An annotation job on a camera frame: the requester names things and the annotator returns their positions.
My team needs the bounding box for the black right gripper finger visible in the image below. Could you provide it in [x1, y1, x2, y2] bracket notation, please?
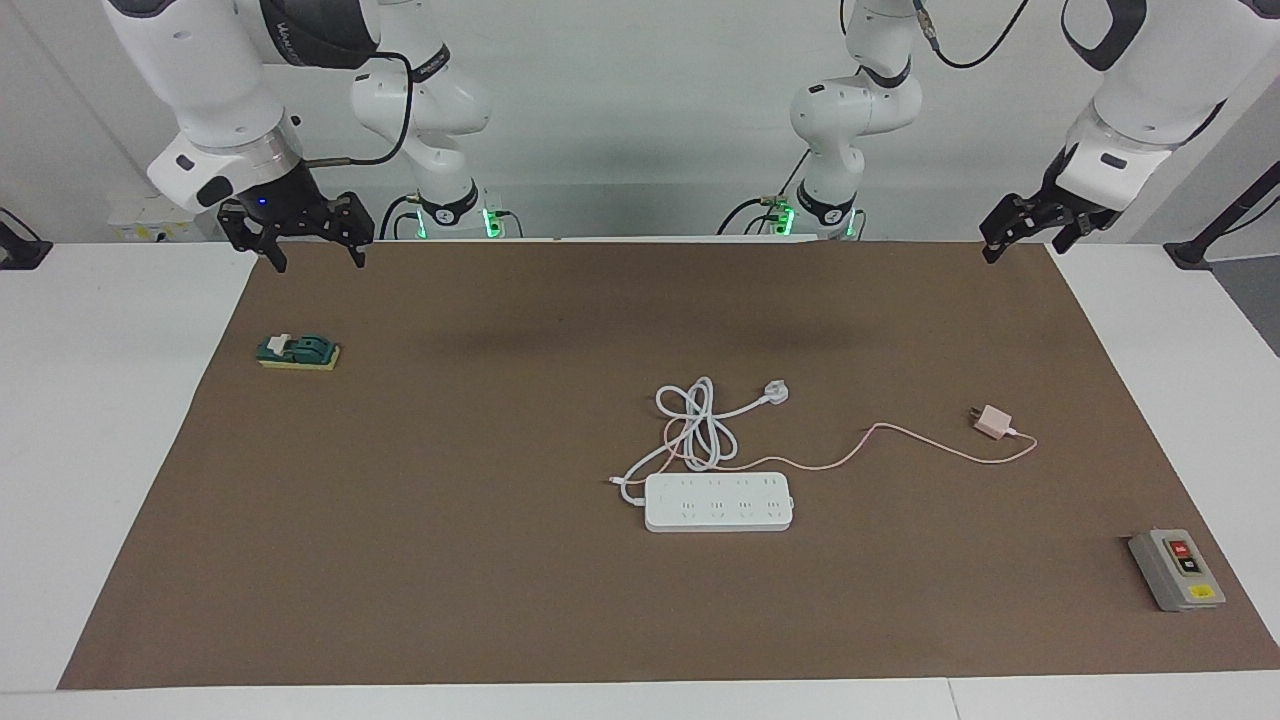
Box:
[218, 200, 290, 273]
[322, 192, 377, 269]

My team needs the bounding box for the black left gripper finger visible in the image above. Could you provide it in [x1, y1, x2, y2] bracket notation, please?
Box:
[980, 193, 1047, 266]
[1050, 212, 1094, 256]

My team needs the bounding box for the pink charging cable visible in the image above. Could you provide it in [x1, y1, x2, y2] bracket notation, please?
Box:
[608, 420, 1039, 487]

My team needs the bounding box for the white power strip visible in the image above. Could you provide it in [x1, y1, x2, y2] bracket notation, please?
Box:
[643, 472, 796, 533]

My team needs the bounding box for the black angled stand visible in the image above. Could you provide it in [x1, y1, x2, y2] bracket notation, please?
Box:
[1163, 165, 1280, 271]

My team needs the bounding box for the black table clamp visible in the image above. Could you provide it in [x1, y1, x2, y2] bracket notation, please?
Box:
[0, 208, 53, 271]

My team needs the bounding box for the brown table mat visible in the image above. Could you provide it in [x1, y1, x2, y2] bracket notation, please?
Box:
[57, 238, 1280, 691]

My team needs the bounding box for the black right base cable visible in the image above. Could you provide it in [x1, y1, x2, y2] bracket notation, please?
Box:
[377, 193, 421, 241]

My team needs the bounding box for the black base cable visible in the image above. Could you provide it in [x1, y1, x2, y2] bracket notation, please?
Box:
[377, 193, 421, 241]
[716, 150, 811, 238]

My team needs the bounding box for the white wall socket box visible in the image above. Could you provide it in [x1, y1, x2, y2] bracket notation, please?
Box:
[108, 195, 229, 243]

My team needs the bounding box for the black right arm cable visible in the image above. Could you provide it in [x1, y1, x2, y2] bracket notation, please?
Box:
[300, 45, 416, 168]

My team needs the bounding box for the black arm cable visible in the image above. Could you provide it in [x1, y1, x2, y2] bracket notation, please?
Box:
[908, 0, 1033, 71]
[300, 45, 416, 168]

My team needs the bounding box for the green knife switch yellow base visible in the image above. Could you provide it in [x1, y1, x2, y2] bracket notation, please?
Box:
[256, 333, 342, 372]

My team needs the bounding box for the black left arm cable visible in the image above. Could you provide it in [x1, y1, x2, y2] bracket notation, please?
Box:
[908, 0, 1033, 71]

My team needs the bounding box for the black left base cable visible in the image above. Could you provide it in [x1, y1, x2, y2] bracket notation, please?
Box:
[716, 150, 811, 238]

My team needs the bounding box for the white power cord with plug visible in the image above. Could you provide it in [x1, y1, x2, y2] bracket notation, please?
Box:
[620, 376, 792, 507]

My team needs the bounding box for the grey on-off switch box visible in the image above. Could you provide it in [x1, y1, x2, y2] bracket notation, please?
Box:
[1128, 528, 1227, 613]

